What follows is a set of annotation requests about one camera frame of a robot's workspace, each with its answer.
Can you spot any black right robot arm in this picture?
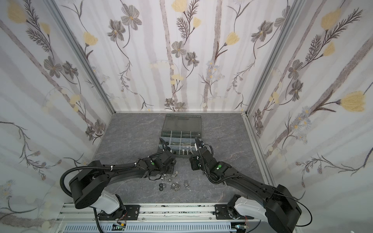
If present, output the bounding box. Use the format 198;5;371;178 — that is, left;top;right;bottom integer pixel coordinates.
190;138;302;233

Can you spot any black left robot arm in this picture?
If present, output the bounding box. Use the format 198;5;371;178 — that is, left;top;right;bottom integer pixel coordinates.
60;139;176;220

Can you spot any green plastic organizer box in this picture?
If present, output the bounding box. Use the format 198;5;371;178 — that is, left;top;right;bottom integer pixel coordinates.
160;114;202;158

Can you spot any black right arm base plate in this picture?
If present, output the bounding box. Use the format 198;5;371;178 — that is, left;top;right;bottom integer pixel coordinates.
213;204;254;220

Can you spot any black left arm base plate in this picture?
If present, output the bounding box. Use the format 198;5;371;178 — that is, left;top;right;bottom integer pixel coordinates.
98;205;140;220

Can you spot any white slotted cable duct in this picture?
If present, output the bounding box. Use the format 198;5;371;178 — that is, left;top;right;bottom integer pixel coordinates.
63;222;237;233

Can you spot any black corrugated cable hose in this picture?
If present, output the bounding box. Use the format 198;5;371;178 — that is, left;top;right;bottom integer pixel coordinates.
59;163;138;199

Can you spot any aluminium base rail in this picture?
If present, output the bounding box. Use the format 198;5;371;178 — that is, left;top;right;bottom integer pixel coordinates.
55;202;296;223

